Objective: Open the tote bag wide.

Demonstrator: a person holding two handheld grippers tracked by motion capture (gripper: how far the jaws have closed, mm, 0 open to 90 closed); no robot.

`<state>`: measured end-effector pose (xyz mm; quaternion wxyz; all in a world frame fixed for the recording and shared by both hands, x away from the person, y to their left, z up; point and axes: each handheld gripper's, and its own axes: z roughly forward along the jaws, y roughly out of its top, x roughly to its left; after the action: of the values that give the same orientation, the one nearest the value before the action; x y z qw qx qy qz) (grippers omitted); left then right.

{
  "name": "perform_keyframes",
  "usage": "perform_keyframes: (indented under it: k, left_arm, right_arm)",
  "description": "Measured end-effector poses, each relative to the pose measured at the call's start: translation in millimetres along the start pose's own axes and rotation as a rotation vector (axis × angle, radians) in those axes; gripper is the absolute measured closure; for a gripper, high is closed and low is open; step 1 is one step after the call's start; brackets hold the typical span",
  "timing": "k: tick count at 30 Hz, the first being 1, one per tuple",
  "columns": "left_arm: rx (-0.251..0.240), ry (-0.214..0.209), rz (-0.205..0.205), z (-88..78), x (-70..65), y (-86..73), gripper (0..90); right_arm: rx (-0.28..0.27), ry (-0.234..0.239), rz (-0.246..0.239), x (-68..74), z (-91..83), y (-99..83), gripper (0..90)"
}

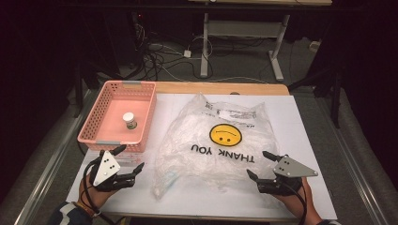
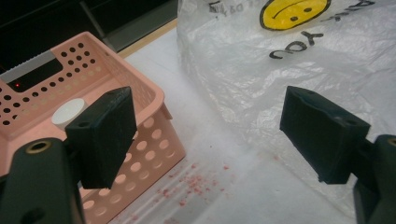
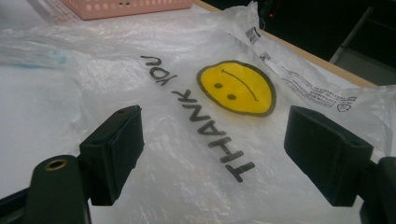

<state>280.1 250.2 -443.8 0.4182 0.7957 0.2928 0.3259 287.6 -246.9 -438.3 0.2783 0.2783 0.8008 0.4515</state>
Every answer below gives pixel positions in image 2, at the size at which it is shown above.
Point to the white round bottle cap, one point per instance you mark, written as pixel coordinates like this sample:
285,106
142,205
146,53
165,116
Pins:
68,112

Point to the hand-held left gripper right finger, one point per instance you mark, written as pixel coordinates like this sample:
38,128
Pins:
323,140

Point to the white smiley plastic bag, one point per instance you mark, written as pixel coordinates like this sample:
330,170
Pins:
249,84

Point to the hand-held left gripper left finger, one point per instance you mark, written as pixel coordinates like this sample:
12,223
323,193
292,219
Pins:
102,140

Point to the pink perforated plastic basket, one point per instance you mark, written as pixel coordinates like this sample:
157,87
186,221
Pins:
130,77

